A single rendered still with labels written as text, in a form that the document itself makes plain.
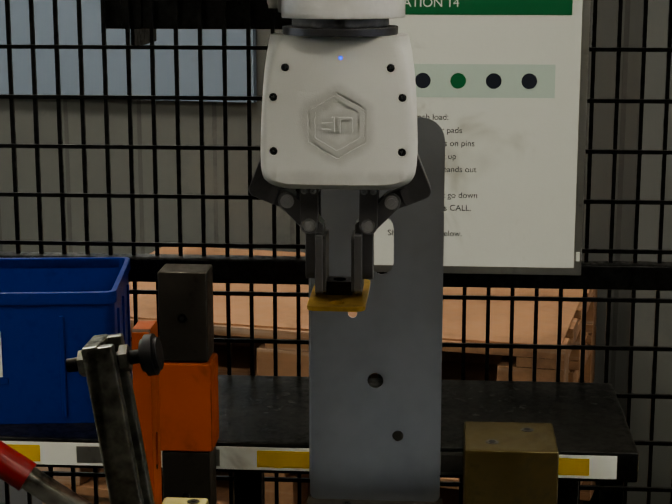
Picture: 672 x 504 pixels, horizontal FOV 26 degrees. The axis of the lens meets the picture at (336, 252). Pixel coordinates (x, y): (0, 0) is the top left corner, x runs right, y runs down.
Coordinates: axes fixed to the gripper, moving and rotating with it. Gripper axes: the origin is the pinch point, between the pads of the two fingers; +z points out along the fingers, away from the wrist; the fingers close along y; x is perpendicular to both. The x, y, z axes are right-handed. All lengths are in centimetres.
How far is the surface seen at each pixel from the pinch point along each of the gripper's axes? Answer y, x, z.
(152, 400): -14.8, 9.1, 13.0
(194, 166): -54, 265, 32
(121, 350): -14.9, -0.2, 6.5
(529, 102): 16, 54, -5
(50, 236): -94, 272, 52
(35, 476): -21.2, -0.3, 15.7
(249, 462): -10.5, 32.6, 26.2
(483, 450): 10.7, 23.6, 21.4
